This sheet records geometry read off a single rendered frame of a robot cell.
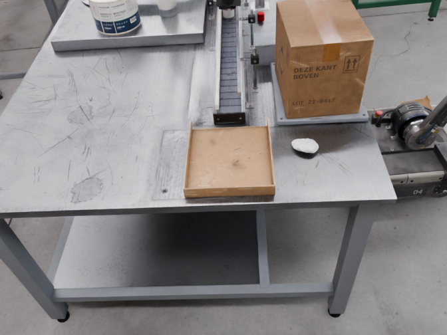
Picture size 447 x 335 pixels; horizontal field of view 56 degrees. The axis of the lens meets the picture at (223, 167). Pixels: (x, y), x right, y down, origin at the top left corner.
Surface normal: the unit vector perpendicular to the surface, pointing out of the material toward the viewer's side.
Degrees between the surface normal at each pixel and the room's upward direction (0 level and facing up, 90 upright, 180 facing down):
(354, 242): 90
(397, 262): 0
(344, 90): 90
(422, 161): 0
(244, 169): 0
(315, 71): 90
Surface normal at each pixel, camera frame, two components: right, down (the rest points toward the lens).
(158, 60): -0.07, -0.69
